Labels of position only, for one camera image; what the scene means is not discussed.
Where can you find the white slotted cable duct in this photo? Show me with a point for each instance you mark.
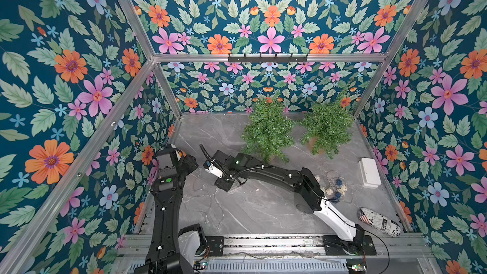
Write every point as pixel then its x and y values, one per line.
pixel 272 266

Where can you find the black hook rail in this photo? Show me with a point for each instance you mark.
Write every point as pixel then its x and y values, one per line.
pixel 272 58

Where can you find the white rectangular box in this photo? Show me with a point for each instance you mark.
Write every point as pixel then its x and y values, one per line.
pixel 369 173

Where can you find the green christmas tree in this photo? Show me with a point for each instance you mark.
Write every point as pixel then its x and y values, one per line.
pixel 327 127
pixel 269 131

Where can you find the rattan ball string light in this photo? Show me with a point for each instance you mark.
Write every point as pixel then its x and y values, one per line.
pixel 334 187

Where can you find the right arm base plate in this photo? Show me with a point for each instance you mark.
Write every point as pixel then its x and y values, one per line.
pixel 334 246

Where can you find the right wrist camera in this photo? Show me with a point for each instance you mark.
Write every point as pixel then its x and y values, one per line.
pixel 211 165

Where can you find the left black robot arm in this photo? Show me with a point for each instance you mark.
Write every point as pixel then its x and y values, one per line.
pixel 172 249

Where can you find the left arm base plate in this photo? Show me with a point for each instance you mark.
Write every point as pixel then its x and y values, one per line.
pixel 212 246

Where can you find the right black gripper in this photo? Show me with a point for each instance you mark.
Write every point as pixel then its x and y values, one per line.
pixel 222 179

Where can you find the newspaper print can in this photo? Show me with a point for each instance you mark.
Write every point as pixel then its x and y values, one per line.
pixel 379 222

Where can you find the orange shark plush toy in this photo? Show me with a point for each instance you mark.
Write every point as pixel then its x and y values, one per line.
pixel 180 154

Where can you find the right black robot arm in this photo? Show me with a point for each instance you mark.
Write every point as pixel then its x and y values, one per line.
pixel 308 196

